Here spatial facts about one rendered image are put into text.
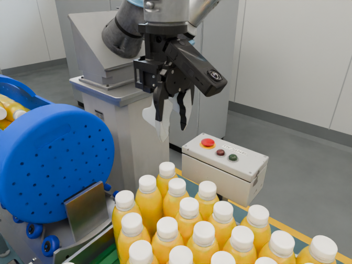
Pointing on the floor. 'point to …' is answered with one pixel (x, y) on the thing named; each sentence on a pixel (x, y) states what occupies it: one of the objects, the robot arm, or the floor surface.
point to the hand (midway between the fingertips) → (175, 131)
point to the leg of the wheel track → (3, 248)
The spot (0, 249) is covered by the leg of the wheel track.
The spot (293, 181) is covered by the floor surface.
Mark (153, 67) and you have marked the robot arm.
